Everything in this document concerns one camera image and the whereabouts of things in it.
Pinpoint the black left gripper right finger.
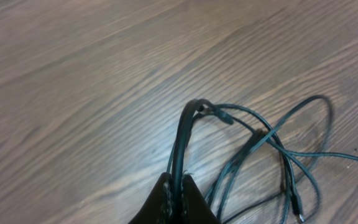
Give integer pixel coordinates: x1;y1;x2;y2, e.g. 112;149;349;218
182;174;220;224

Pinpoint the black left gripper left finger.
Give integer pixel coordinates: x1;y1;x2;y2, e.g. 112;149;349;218
129;172;172;224

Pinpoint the black USB-A cable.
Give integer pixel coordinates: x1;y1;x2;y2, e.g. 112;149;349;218
166;98;323;224

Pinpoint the black USB-C cable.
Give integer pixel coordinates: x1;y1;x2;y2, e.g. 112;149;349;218
194;95;358;224

